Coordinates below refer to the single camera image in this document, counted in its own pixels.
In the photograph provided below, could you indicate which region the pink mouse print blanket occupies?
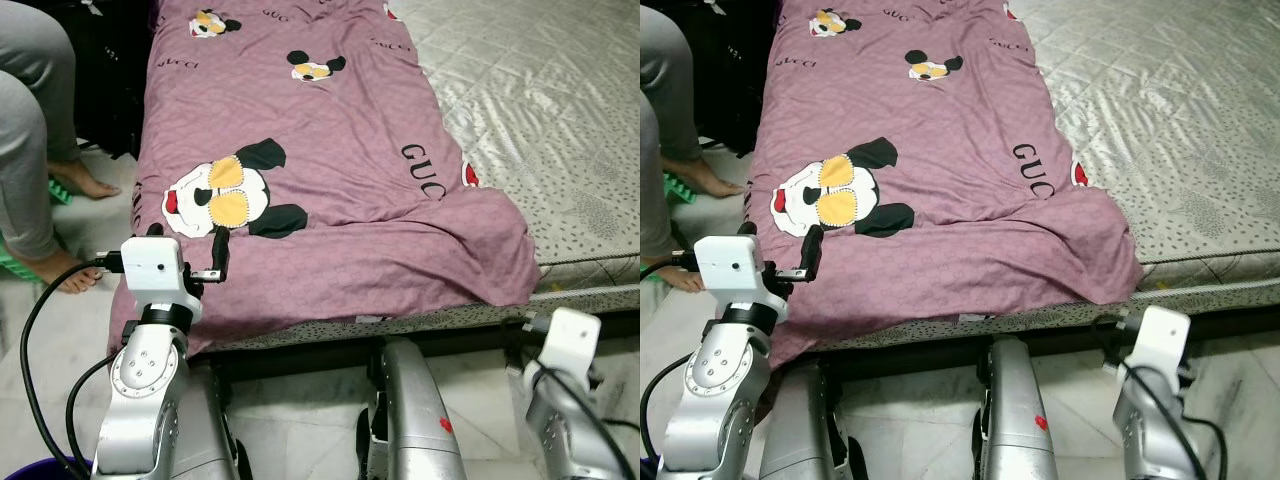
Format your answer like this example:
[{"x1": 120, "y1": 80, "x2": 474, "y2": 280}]
[
  {"x1": 108, "y1": 0, "x2": 541, "y2": 356},
  {"x1": 743, "y1": 0, "x2": 1145, "y2": 373}
]

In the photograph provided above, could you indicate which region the person in grey trousers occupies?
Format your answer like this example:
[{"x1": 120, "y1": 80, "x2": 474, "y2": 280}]
[
  {"x1": 0, "y1": 0, "x2": 123, "y2": 295},
  {"x1": 640, "y1": 5, "x2": 748, "y2": 294}
]

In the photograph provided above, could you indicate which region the black bag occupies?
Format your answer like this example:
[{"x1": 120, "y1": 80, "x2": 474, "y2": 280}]
[
  {"x1": 655, "y1": 0, "x2": 784, "y2": 159},
  {"x1": 40, "y1": 0, "x2": 158, "y2": 159}
]

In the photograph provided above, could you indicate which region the white quilted mattress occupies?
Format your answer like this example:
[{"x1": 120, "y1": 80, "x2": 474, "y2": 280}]
[
  {"x1": 210, "y1": 0, "x2": 641, "y2": 351},
  {"x1": 815, "y1": 0, "x2": 1280, "y2": 351}
]

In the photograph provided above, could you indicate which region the purple bucket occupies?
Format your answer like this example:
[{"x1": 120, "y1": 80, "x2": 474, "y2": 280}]
[{"x1": 0, "y1": 457, "x2": 93, "y2": 480}]

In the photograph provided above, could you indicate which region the silver right robot leg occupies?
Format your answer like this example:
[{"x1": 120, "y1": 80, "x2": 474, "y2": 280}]
[
  {"x1": 973, "y1": 336, "x2": 1063, "y2": 480},
  {"x1": 357, "y1": 338, "x2": 468, "y2": 480}
]

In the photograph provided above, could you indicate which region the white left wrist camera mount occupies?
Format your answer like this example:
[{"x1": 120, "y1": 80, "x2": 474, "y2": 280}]
[
  {"x1": 120, "y1": 236, "x2": 205, "y2": 323},
  {"x1": 693, "y1": 236, "x2": 789, "y2": 323}
]

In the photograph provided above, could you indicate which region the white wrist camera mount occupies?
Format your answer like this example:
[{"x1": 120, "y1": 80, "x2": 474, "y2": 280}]
[
  {"x1": 120, "y1": 236, "x2": 205, "y2": 323},
  {"x1": 535, "y1": 307, "x2": 603, "y2": 391},
  {"x1": 693, "y1": 236, "x2": 789, "y2": 323},
  {"x1": 1125, "y1": 305, "x2": 1193, "y2": 389}
]

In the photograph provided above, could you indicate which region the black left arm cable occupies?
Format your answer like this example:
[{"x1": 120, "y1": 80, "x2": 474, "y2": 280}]
[
  {"x1": 20, "y1": 256, "x2": 126, "y2": 479},
  {"x1": 640, "y1": 255, "x2": 701, "y2": 471}
]

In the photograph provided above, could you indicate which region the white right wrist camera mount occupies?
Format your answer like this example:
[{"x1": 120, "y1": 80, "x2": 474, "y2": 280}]
[
  {"x1": 535, "y1": 307, "x2": 603, "y2": 391},
  {"x1": 1125, "y1": 305, "x2": 1193, "y2": 389}
]

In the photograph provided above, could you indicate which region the dark bed frame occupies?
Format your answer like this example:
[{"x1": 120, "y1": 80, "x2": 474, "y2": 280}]
[
  {"x1": 190, "y1": 308, "x2": 641, "y2": 386},
  {"x1": 790, "y1": 308, "x2": 1280, "y2": 386}
]

